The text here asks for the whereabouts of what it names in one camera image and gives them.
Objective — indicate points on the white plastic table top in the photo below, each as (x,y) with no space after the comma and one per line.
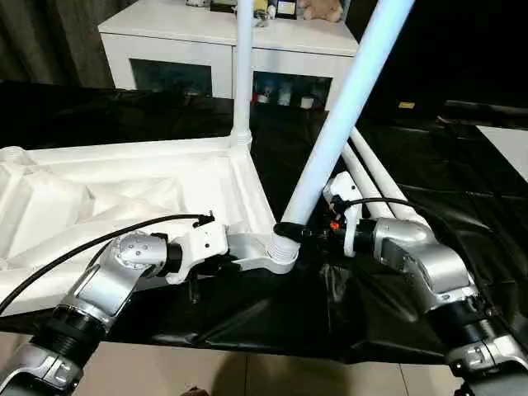
(123,185)

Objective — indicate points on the white plastic table leg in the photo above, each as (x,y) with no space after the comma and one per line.
(242,74)
(346,103)
(367,185)
(383,173)

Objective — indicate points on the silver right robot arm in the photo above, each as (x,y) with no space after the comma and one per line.
(433,268)

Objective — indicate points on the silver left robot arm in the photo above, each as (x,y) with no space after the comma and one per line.
(103,280)

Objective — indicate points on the white jar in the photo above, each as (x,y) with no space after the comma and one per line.
(306,102)
(284,95)

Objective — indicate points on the small red white figure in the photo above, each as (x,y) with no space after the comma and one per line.
(264,95)

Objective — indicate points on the small yellow box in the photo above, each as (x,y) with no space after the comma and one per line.
(406,105)

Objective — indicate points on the white sheet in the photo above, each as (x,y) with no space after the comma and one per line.
(507,154)

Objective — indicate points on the black mat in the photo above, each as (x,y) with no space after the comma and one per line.
(82,111)

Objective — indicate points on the grey crumpled bundle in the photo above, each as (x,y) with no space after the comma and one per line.
(260,18)

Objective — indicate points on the beige plush toy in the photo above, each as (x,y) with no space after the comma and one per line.
(321,8)

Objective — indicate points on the white cabinet with glass doors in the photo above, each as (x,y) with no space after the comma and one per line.
(177,37)

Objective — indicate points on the colourful box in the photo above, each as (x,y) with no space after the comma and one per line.
(262,3)

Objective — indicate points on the grey curtain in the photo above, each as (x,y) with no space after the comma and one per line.
(53,41)

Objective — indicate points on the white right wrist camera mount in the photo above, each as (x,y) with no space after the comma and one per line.
(344,194)

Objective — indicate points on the dark picture frame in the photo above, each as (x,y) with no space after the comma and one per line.
(286,8)

